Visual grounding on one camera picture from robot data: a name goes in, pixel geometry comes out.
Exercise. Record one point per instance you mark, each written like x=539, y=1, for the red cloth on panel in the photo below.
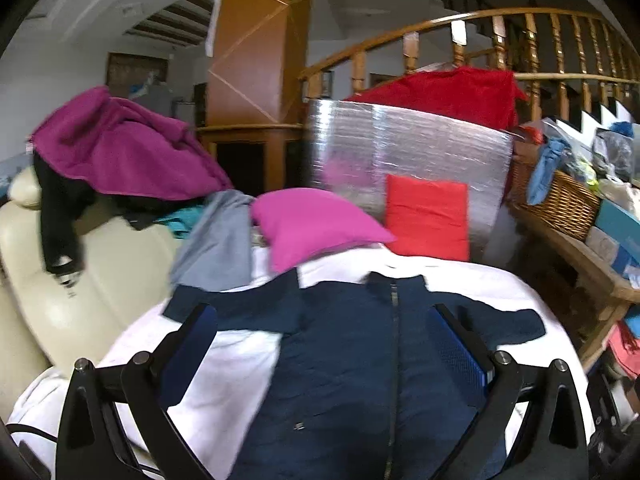
x=484, y=97

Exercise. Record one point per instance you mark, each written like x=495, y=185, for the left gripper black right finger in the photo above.
x=551, y=442

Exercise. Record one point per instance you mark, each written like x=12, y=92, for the teal garment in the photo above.
x=182, y=222

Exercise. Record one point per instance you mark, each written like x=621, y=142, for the grey garment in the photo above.
x=217, y=255

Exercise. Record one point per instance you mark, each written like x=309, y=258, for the purple fleece garment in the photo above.
x=119, y=147

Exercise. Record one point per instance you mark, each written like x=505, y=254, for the wicker basket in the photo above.
x=569, y=206

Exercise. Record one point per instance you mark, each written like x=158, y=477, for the blue cardboard box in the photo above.
x=614, y=237

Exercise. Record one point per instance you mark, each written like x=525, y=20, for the wooden side table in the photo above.
x=581, y=289

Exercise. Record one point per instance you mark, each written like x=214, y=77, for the red cushion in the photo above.
x=427, y=218

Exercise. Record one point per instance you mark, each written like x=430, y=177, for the black garment on chair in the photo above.
x=63, y=201

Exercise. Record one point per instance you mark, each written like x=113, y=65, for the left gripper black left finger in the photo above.
x=92, y=443

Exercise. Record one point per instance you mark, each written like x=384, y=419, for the magenta pillow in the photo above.
x=300, y=224

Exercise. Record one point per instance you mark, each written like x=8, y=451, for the silver foil insulation panel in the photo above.
x=354, y=146

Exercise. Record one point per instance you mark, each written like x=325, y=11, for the light blue cloth in basket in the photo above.
x=550, y=158

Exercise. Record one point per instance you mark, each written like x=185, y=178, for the navy blue zip jacket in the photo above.
x=360, y=390

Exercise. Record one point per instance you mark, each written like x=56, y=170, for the cream leather chair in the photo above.
x=51, y=321

